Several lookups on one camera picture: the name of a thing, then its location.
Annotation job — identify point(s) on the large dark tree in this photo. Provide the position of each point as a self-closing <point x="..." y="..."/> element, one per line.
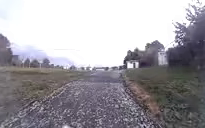
<point x="196" y="40"/>

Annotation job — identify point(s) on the small white building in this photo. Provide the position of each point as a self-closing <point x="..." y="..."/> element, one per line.
<point x="132" y="64"/>

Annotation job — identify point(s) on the grass field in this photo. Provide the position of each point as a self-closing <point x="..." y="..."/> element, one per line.
<point x="26" y="83"/>

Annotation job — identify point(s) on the grey gravel road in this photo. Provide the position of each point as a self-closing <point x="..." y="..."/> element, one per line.
<point x="90" y="103"/>

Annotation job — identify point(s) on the brown dirt strip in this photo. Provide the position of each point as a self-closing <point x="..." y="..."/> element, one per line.
<point x="141" y="96"/>

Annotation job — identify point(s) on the group of trees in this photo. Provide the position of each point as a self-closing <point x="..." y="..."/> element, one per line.
<point x="145" y="55"/>

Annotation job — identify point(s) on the row of trees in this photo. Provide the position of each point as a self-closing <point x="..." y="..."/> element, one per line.
<point x="36" y="62"/>

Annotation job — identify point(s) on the grass verge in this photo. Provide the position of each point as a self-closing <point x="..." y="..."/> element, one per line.
<point x="176" y="90"/>

